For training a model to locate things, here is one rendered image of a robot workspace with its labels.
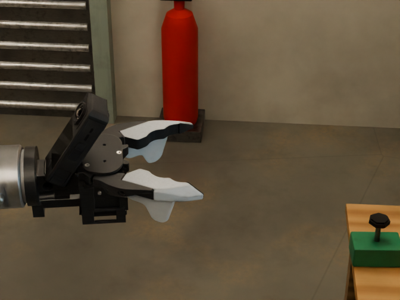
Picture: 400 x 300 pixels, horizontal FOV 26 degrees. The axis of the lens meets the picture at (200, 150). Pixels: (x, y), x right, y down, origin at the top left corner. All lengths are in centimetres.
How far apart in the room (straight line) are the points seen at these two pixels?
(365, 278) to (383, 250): 8
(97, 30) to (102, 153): 240
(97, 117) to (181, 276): 184
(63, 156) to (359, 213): 129
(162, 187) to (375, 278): 107
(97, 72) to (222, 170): 65
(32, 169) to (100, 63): 247
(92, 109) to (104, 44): 247
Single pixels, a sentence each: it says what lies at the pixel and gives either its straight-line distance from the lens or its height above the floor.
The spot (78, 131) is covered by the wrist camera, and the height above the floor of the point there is 129.
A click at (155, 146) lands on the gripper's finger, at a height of 122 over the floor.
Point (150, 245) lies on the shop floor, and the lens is 290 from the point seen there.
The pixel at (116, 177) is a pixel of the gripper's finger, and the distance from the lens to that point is 99.
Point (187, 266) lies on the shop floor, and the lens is 281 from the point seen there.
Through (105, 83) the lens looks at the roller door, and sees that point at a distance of 350.
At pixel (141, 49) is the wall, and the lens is 349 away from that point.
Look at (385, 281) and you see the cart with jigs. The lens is 198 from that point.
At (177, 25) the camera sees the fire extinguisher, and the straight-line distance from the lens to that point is 325.
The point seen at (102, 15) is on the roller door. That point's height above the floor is 48.
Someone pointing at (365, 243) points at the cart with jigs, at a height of 58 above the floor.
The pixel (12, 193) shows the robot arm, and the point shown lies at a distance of 101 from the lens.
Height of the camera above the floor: 178
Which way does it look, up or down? 32 degrees down
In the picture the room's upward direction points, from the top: straight up
